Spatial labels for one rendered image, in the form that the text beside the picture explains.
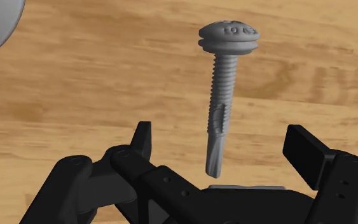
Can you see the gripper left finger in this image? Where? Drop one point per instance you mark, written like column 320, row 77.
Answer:
column 126, row 173

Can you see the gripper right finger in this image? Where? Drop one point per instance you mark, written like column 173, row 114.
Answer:
column 333, row 173

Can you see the grey screw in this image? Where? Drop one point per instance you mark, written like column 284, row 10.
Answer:
column 222, row 93

